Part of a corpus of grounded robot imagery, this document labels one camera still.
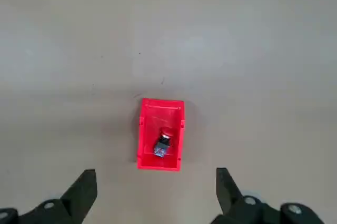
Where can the red plastic storage box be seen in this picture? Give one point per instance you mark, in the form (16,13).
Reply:
(152,121)

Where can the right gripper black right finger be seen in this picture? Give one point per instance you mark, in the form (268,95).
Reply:
(231,203)

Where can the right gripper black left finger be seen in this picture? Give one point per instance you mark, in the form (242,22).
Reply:
(76,197)

